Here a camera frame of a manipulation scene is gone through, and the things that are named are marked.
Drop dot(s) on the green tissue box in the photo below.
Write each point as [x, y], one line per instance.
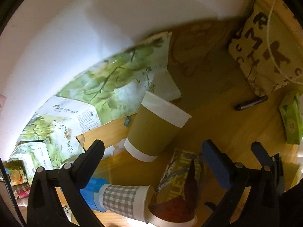
[291, 114]

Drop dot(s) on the grey checkered paper cup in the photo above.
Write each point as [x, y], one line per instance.
[128, 201]

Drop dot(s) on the orange fruit print box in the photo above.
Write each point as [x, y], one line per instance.
[16, 172]

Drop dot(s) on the blue plastic cup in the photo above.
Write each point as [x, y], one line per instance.
[91, 193]

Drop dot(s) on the pink snack package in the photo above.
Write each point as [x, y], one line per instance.
[21, 191]

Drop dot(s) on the large grape print box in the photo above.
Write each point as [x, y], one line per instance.
[116, 85]

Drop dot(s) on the brown paper cup white rim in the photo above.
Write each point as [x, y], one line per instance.
[156, 124]

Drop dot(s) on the small grape print box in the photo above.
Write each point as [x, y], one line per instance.
[50, 137]

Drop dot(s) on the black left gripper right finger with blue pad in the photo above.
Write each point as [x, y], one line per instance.
[252, 195]

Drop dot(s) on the small grey clip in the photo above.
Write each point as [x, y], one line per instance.
[127, 121]

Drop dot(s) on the beige lettered paper bag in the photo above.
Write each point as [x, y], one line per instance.
[266, 51]

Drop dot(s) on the black marker pen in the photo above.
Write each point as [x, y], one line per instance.
[250, 103]

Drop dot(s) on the yellow snack packet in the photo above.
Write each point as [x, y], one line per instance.
[176, 196]

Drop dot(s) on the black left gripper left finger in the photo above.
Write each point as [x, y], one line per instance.
[44, 206]

